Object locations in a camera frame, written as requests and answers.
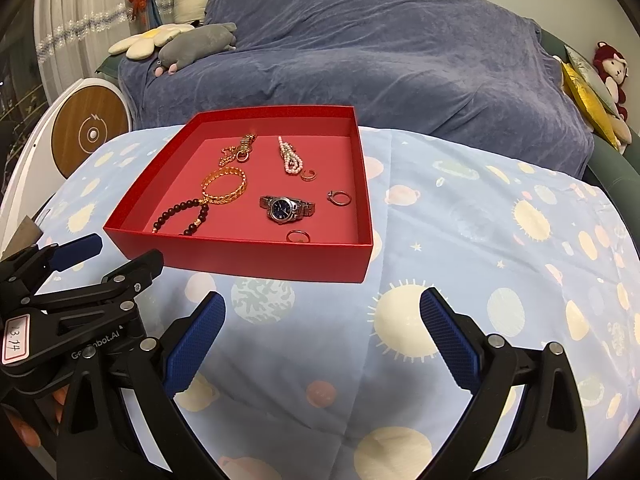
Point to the gold watch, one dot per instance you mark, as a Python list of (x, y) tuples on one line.
[(245, 146)]

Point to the silver watch with blue dial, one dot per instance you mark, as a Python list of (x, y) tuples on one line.
[(282, 208)]

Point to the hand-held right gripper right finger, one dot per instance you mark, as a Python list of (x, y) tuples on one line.
[(450, 345)]

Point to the grey plush animal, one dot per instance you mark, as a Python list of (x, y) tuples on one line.
[(197, 45)]

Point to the red monkey plush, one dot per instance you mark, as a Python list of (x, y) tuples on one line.
[(612, 62)]

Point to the silver cushion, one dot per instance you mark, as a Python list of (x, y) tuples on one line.
[(592, 75)]

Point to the green sofa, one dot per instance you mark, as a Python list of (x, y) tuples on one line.
[(615, 170)]

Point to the red jewelry box tray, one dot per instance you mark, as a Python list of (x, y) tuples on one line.
[(250, 260)]

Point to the white flower cushion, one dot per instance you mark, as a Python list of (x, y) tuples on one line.
[(142, 42)]

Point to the white sheer curtain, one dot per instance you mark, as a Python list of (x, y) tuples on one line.
[(75, 0)]

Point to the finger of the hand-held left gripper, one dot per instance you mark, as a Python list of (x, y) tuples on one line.
[(77, 252), (135, 270)]

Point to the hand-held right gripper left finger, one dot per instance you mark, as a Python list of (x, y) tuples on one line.
[(195, 345)]

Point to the blue covered sofa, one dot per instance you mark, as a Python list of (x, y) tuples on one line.
[(375, 50)]

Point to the round white wooden side table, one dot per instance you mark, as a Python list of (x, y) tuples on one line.
[(75, 115)]

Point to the brown cardboard piece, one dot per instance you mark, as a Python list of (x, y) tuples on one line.
[(25, 232)]

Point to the yellow cushion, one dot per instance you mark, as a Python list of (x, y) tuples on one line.
[(587, 102)]

